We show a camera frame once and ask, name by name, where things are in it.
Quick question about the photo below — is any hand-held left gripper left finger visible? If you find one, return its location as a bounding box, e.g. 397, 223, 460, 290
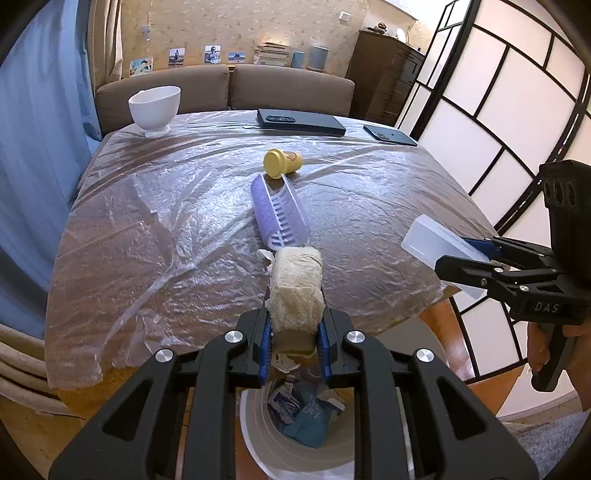
48, 307, 273, 480

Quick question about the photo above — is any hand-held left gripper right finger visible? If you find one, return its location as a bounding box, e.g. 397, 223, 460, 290
316, 307, 541, 480

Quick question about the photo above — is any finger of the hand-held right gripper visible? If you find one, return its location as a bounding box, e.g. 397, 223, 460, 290
435, 255, 555, 301
462, 236, 555, 267

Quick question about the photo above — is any translucent plastic box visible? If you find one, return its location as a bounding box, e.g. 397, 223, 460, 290
401, 215, 497, 302

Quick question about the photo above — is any white printed plastic packet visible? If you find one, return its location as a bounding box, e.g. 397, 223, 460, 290
269, 385, 303, 423

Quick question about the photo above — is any beige gauze roll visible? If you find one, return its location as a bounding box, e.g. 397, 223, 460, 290
257, 246, 327, 374

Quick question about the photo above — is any white trash bin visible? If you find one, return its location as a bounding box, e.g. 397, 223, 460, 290
238, 378, 411, 480

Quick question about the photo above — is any person's right hand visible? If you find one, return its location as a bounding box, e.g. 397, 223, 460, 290
527, 322, 555, 372

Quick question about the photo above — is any blue plastic packet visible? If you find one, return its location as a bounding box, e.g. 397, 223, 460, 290
279, 392, 334, 448

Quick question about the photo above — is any purple plastic hair roller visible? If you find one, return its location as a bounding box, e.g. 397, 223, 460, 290
250, 174, 309, 252

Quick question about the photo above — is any black framed folding screen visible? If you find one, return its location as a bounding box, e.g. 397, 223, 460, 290
394, 0, 591, 407

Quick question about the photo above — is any dark blue smartphone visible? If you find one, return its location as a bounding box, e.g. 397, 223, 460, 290
363, 124, 419, 147

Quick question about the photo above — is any grey rug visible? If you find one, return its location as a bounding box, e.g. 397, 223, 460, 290
501, 406, 587, 480

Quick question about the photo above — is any yellow small bottle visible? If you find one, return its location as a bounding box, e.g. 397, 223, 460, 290
263, 148, 304, 180

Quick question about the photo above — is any dark wooden cabinet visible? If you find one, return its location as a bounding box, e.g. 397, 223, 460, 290
345, 28, 426, 127

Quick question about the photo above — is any black long flat box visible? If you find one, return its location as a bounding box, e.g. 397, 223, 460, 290
257, 109, 346, 137

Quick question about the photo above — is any brown sofa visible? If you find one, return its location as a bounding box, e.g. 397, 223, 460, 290
95, 64, 356, 134

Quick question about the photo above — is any grey cylinder speaker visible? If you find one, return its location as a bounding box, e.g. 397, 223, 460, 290
308, 45, 330, 73

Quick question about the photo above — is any white footed bowl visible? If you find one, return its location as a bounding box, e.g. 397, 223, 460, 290
128, 86, 182, 138

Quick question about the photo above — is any stack of books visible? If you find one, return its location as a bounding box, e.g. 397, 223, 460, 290
253, 41, 295, 66

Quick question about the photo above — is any blue curtain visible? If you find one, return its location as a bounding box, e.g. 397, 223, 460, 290
0, 0, 102, 333

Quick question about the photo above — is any beige curtain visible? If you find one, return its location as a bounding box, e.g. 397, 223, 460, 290
88, 0, 123, 93

